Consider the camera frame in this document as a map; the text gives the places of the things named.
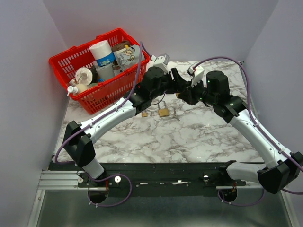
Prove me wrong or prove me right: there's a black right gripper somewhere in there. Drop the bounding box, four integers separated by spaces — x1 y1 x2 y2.
178 77 217 106

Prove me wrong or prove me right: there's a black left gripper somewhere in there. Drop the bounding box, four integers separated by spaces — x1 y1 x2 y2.
150 68 186 100

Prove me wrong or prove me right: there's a silver key bunch with ring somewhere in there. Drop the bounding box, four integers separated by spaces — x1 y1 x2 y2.
173 108 180 121

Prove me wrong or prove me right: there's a brass padlock long shackle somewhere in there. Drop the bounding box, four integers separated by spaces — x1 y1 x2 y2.
157 100 170 118

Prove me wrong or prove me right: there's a small brass padlock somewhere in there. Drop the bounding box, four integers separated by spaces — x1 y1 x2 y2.
142 112 148 118

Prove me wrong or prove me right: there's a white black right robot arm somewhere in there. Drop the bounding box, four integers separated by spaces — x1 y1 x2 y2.
178 71 303 194

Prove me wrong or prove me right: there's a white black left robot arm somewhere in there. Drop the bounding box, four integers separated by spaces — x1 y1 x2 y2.
62 66 191 187

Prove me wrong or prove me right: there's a grey cartoon snack bag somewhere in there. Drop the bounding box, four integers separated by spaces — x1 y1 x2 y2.
114 45 140 71

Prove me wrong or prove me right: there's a red plastic shopping basket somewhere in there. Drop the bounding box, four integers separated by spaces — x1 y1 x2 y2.
49 28 139 114

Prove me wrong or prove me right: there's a brown chocolate package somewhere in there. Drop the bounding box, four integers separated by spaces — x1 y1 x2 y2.
111 40 132 52

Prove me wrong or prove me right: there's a grey paper cup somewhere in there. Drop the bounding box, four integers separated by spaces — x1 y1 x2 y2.
96 63 115 81

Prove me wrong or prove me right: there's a white paper towel roll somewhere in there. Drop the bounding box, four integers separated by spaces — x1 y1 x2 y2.
89 40 115 67

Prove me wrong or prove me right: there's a white pump lotion bottle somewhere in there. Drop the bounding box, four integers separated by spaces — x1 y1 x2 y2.
67 84 89 96

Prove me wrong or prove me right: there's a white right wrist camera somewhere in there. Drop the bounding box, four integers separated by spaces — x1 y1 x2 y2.
187 64 205 87

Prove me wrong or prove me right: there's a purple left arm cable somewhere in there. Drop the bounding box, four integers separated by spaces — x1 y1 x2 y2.
54 41 157 164

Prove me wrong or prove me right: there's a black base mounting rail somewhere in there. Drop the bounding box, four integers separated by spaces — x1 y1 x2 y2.
49 162 259 201

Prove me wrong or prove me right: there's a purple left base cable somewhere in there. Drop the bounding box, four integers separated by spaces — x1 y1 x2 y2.
88 174 133 209

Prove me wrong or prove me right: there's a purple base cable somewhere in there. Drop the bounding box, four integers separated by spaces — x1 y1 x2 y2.
88 174 133 209
217 189 265 208

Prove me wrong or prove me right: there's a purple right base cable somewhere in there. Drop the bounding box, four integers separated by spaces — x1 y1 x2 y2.
217 189 265 208

